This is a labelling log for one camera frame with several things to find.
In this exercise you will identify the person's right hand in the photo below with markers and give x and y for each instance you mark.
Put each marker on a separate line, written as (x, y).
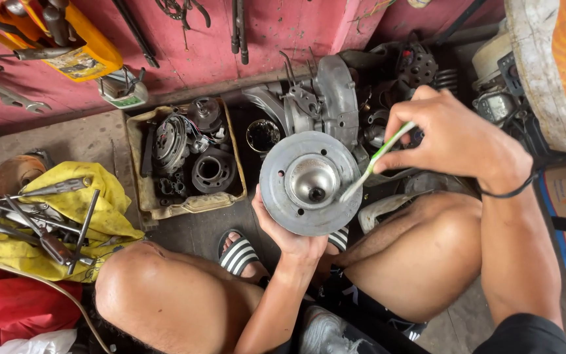
(465, 142)

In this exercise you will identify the person's left hand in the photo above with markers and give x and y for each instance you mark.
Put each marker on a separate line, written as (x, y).
(297, 243)

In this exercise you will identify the round grey metal drum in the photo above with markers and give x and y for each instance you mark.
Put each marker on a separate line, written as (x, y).
(288, 206)

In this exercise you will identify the green and white toothbrush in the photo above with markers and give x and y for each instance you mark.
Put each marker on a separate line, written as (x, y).
(381, 153)

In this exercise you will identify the black white striped sandal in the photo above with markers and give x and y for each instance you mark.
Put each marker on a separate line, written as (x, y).
(339, 239)
(238, 255)

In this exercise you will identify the metal coil spring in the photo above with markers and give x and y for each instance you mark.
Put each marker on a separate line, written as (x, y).
(445, 79)

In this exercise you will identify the black wrist band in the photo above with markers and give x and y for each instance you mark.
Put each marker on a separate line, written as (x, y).
(511, 192)

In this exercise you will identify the white and grey engine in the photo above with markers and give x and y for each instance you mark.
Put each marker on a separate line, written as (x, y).
(494, 78)

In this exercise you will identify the person's black shorts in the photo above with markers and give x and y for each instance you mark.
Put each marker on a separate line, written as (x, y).
(342, 319)

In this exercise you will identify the dark toothed clutch wheel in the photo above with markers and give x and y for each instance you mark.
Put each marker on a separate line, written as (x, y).
(418, 66)

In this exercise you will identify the curved white plastic cover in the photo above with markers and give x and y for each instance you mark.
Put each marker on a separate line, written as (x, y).
(386, 206)

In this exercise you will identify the dirty white barrel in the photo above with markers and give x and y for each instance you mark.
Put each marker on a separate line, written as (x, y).
(533, 69)

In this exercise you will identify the black engine cylinder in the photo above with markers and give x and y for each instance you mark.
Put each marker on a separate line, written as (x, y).
(213, 170)

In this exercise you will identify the small tin of black oil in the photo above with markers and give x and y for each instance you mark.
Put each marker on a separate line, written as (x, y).
(263, 136)

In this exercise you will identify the person's right leg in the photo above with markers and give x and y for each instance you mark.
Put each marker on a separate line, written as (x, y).
(410, 255)

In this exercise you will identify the person's leg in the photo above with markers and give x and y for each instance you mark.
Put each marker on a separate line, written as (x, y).
(165, 295)
(410, 255)

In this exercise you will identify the dirty yellowish plastic tray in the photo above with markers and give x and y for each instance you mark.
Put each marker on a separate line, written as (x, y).
(189, 205)

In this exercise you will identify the grey engine crankcase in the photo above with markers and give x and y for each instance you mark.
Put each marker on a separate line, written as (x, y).
(334, 101)

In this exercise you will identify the small black gasket part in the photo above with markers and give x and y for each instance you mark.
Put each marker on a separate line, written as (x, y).
(172, 186)

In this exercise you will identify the person's left leg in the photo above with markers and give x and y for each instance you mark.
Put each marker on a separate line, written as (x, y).
(165, 295)

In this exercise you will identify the round dark metal hub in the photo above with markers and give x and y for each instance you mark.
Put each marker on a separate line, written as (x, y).
(204, 114)

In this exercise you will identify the yellow cloth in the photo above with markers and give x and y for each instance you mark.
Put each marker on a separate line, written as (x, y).
(108, 216)

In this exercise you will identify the pair of black metal rods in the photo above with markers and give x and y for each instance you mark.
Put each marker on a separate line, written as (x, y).
(239, 29)

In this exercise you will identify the white cut plastic container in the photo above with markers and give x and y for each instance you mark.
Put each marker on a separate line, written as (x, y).
(126, 93)

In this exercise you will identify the black metal bar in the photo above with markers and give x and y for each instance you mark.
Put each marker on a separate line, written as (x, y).
(135, 32)

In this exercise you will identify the long metal rod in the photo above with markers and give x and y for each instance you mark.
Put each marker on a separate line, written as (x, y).
(22, 214)

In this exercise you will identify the white plastic bag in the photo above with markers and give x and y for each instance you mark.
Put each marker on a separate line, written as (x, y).
(37, 344)

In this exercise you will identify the yellow plastic tool holder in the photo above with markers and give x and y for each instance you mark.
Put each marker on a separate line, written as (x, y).
(91, 54)

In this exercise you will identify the rusty round disc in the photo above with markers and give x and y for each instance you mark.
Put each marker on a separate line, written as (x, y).
(15, 174)

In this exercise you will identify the red cloth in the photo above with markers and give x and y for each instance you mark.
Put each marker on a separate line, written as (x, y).
(13, 307)

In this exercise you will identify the bent metal pipe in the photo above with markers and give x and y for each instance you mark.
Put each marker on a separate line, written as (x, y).
(3, 233)

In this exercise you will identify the long grey screwdriver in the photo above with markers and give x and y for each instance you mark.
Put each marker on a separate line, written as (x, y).
(37, 53)

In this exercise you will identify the silver open-end wrench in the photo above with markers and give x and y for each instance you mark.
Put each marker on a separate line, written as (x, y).
(8, 96)

